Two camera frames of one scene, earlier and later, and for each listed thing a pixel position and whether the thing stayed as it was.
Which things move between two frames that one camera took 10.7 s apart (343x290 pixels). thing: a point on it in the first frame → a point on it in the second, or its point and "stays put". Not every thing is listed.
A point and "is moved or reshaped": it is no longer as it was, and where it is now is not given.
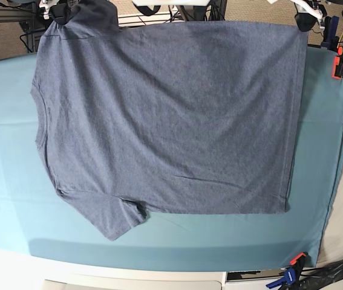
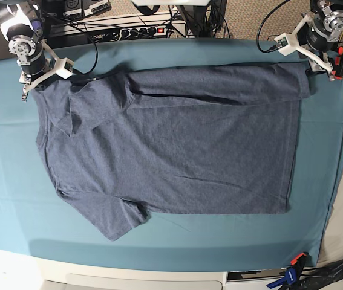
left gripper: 305,22 → 324,31
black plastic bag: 317,278 stays put
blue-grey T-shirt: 144,119 is moved or reshaped
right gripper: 63,12 → 31,60
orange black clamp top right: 341,62 stays put
